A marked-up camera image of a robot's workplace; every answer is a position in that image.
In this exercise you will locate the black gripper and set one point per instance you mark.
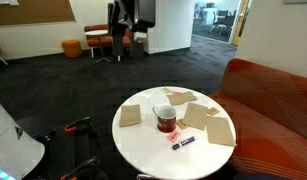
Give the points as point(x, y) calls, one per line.
point(143, 13)

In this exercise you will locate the blue Expo marker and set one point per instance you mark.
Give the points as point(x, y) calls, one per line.
point(184, 142)

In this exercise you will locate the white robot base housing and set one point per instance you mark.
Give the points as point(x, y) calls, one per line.
point(13, 150)

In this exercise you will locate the red mug white inside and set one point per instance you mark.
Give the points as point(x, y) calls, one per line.
point(166, 125)

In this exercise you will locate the orange lounge sofa white legs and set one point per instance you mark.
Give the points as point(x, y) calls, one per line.
point(96, 41)

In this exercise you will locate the small round white table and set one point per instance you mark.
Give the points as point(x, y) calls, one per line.
point(97, 32)

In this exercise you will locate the orange round ottoman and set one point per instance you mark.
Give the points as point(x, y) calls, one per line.
point(72, 48)

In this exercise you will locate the yellow sweetener packet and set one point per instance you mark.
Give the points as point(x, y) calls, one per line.
point(166, 90)

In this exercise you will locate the pink sweetener packet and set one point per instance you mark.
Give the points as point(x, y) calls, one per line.
point(175, 93)
point(173, 136)

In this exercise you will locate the brown sugar packet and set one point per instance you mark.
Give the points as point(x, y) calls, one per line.
point(213, 111)
point(181, 124)

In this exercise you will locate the brown cork board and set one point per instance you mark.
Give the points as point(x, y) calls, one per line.
point(33, 11)

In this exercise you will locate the black office chair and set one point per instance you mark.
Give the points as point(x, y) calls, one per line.
point(226, 21)

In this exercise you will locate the small black device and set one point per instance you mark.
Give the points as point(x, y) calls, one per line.
point(46, 136)

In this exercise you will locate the black robot cart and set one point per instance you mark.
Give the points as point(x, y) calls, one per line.
point(59, 146)

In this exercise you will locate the white papers on board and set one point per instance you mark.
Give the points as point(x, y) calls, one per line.
point(6, 2)

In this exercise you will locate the orange patterned sofa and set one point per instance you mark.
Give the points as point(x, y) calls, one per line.
point(269, 110)

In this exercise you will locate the yellow door frame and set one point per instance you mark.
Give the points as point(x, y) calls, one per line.
point(239, 23)

